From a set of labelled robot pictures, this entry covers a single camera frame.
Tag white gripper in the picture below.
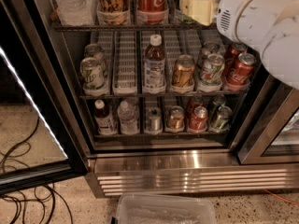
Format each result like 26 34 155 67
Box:
179 0 278 52

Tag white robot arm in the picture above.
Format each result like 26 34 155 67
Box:
179 0 299 89

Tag silver can behind middle right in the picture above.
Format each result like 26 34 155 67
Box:
197 41 221 68

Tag red cola can top shelf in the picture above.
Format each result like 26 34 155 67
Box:
137 0 166 24

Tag red cola can rear middle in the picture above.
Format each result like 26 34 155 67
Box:
223 42 248 76

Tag gold can middle shelf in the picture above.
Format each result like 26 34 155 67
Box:
171 54 195 93

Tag white green can middle right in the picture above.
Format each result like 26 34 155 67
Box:
199 53 224 92

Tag white green can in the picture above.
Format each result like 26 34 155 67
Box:
199 53 224 92
80 57 105 96

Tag brown tea bottle middle shelf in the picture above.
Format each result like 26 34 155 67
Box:
144 35 165 94

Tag brown tea bottle shelf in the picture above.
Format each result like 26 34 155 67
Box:
144 35 165 94
94 100 117 135

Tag red cola can front middle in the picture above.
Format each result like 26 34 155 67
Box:
226 52 256 86

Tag red can bottom rear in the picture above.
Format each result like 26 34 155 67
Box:
186 96 204 118

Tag green can bottom rear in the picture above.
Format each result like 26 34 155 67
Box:
207 94 226 117

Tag stainless steel fridge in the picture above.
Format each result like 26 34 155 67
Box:
3 0 299 199

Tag empty white shelf tray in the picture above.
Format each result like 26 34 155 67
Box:
112 32 137 95

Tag red can bottom front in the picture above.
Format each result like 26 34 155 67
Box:
189 106 208 133

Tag gold can bottom shelf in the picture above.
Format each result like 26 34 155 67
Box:
166 105 185 131

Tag green can bottom front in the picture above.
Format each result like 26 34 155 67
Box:
209 105 233 133

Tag silver can bottom shelf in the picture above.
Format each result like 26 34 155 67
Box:
147 107 162 133

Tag silver can behind left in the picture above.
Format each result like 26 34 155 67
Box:
84 43 107 77

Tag clear water bottle top shelf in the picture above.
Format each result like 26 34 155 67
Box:
55 0 96 26

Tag clear water bottle shelf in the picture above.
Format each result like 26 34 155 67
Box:
55 0 96 26
117 101 139 135

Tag clear water bottle bottom shelf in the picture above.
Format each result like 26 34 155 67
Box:
117 101 139 135

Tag white green can middle left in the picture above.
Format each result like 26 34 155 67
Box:
80 57 105 96

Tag right glass fridge door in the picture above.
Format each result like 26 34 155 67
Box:
237 84 299 164

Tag brown tea bottle bottom shelf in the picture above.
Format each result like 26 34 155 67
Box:
94 100 117 135

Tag open glass fridge door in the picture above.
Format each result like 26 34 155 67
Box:
0 0 88 195

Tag clear plastic bin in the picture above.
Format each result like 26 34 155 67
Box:
111 193 217 224

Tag orange floor cable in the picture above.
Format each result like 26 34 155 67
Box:
264 189 299 207

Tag black floor cables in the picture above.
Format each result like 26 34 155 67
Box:
0 115 75 224

